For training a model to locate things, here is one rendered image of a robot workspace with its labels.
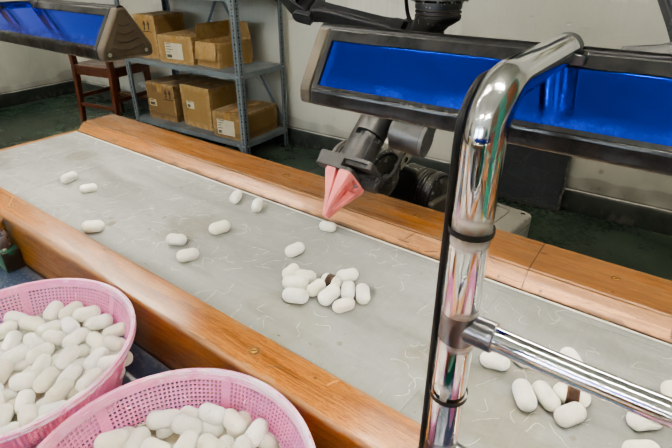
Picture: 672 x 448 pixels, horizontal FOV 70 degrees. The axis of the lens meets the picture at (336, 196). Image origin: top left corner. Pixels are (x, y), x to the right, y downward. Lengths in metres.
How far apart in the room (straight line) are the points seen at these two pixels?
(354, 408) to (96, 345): 0.34
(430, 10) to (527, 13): 1.42
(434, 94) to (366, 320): 0.35
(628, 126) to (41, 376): 0.63
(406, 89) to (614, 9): 2.14
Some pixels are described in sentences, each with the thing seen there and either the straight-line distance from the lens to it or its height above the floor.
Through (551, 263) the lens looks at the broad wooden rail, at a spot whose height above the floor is 0.76.
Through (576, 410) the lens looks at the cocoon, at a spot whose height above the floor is 0.76.
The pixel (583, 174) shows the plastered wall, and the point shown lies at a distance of 2.69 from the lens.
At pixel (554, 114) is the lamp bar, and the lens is 0.39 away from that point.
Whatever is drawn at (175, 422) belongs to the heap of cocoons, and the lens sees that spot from 0.57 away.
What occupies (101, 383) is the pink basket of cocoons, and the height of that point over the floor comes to 0.77.
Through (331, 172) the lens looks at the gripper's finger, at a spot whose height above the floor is 0.86.
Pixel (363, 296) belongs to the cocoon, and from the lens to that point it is 0.67.
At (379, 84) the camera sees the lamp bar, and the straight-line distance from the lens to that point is 0.44.
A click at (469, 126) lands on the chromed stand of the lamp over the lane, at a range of 0.26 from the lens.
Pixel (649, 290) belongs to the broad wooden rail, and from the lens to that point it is 0.79.
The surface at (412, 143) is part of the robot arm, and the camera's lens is 0.77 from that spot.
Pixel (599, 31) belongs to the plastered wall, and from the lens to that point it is 2.54.
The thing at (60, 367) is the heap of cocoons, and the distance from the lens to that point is 0.69.
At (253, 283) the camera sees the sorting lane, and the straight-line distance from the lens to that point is 0.73.
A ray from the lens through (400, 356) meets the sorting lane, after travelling 0.62.
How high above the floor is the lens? 1.17
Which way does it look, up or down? 26 degrees down
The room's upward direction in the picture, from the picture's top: straight up
